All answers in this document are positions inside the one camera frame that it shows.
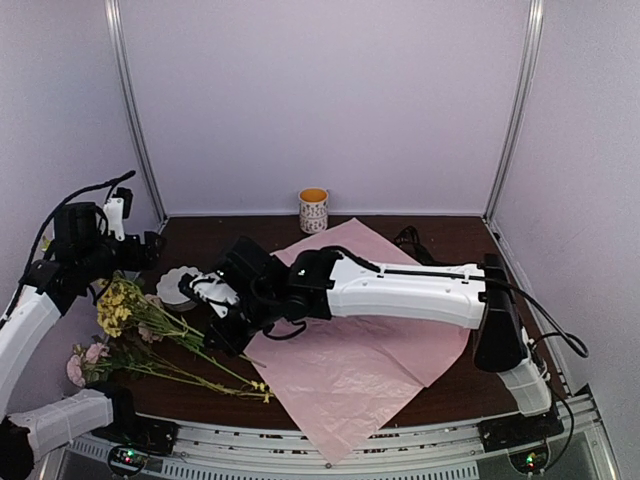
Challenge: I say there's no white scalloped bowl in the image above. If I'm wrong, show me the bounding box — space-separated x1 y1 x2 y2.
156 266 200 313

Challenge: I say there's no black printed ribbon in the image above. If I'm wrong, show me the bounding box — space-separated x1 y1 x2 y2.
393 225 436 266

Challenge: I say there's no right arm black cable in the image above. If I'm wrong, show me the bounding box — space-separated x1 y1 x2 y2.
487 277 590 361

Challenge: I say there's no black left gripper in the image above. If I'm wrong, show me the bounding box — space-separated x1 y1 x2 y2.
77 230 166 282

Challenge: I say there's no left aluminium frame post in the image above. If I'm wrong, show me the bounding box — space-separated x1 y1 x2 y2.
104 0 168 225

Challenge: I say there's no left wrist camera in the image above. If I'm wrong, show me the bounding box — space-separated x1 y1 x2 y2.
102 187 133 242

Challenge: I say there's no aluminium frame post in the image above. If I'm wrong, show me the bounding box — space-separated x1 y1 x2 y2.
483 0 545 224
104 0 168 225

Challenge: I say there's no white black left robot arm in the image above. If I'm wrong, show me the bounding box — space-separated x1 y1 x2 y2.
1 197 166 479

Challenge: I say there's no fake flower bunch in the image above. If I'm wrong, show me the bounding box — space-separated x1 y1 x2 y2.
66 273 275 404

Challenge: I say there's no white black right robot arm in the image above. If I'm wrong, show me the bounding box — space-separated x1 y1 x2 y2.
184 237 552 442

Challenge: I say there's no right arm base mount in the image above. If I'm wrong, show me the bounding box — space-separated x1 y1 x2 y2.
477 413 564 477

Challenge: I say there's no right aluminium frame post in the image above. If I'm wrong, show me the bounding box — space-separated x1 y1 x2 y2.
483 0 545 224

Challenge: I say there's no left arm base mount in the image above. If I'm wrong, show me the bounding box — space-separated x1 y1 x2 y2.
91 417 179 477

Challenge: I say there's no front aluminium rail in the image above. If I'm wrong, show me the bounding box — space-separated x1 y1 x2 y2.
47 394 621 480

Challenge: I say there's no floral ceramic mug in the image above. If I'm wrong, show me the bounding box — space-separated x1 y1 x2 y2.
298 187 329 235

